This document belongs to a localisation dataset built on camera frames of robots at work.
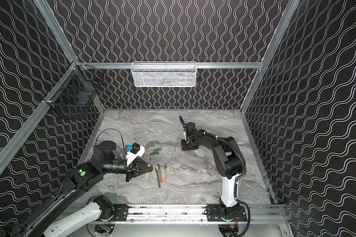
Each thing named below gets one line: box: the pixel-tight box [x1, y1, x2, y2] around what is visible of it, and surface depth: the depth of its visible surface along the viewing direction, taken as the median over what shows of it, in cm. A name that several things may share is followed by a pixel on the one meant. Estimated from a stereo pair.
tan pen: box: [164, 162, 168, 184], surface depth 89 cm
